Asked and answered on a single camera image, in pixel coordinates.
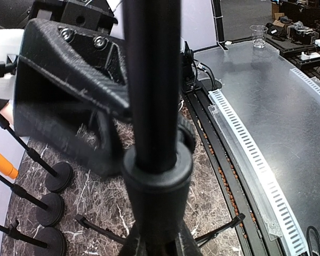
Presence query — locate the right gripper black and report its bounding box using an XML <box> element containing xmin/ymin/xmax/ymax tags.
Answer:
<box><xmin>15</xmin><ymin>0</ymin><xmax>132</xmax><ymax>120</ymax></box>

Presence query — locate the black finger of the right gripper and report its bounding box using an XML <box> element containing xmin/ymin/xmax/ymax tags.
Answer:
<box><xmin>13</xmin><ymin>102</ymin><xmax>124</xmax><ymax>176</ymax></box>

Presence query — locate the black tripod stand with shock mount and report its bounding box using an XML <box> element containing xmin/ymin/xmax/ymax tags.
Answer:
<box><xmin>74</xmin><ymin>0</ymin><xmax>246</xmax><ymax>256</ymax></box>

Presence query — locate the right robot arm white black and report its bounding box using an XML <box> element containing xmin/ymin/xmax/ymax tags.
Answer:
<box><xmin>0</xmin><ymin>1</ymin><xmax>131</xmax><ymax>178</ymax></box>

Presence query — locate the black stand under orange microphone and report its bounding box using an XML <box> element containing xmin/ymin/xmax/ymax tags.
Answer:
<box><xmin>0</xmin><ymin>99</ymin><xmax>73</xmax><ymax>193</ymax></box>

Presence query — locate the cream white microphone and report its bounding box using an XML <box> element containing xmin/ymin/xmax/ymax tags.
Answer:
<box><xmin>0</xmin><ymin>102</ymin><xmax>14</xmax><ymax>127</ymax></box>

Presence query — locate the black stand under pink microphone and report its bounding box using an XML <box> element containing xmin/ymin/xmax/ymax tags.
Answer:
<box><xmin>0</xmin><ymin>175</ymin><xmax>65</xmax><ymax>227</ymax></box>

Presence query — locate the orange microphone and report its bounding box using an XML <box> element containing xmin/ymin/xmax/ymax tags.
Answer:
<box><xmin>0</xmin><ymin>153</ymin><xmax>19</xmax><ymax>179</ymax></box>

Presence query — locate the black stand under mint microphone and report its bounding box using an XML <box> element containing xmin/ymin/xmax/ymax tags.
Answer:
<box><xmin>0</xmin><ymin>221</ymin><xmax>67</xmax><ymax>256</ymax></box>

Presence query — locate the clear plastic cup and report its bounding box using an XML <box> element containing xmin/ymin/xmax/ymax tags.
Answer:
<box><xmin>250</xmin><ymin>25</ymin><xmax>268</xmax><ymax>49</ymax></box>

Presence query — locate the black front rail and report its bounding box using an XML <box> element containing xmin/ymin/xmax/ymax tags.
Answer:
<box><xmin>183</xmin><ymin>90</ymin><xmax>285</xmax><ymax>255</ymax></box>

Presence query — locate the right black corner post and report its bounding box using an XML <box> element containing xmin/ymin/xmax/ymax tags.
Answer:
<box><xmin>211</xmin><ymin>0</ymin><xmax>228</xmax><ymax>51</ymax></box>

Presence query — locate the white slotted cable duct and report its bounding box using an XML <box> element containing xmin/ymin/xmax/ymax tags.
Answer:
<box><xmin>210</xmin><ymin>66</ymin><xmax>320</xmax><ymax>255</ymax></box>

